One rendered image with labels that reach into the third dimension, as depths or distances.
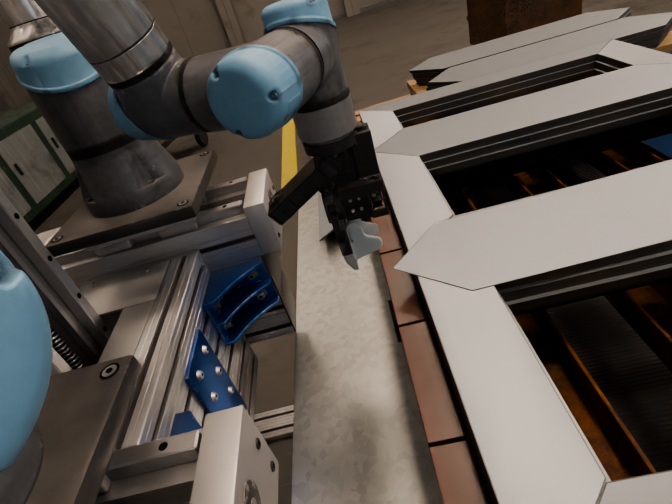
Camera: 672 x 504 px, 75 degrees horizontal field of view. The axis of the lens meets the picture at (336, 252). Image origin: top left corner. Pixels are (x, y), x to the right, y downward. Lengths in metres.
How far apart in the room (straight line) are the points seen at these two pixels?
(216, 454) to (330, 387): 0.43
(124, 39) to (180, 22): 10.87
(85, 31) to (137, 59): 0.04
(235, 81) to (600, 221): 0.53
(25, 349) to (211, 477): 0.20
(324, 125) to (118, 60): 0.22
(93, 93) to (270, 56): 0.32
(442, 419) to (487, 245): 0.27
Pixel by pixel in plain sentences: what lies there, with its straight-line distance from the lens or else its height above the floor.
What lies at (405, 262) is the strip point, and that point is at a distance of 0.66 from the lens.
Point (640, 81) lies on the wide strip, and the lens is 1.22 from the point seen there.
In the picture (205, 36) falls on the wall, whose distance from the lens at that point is 11.27.
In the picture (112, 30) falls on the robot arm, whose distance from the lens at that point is 0.47.
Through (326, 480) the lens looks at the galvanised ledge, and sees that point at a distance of 0.69.
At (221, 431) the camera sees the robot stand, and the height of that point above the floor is 0.99.
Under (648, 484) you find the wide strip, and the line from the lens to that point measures 0.46.
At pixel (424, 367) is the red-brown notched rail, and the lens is 0.57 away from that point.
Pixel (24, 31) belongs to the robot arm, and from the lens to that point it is 0.83.
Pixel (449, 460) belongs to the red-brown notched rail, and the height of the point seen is 0.83.
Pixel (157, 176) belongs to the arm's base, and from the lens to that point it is 0.71.
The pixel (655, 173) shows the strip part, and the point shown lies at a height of 0.87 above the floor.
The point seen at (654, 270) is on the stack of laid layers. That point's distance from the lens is 0.70.
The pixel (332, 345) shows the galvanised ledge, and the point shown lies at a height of 0.68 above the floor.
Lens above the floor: 1.27
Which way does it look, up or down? 34 degrees down
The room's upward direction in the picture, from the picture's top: 18 degrees counter-clockwise
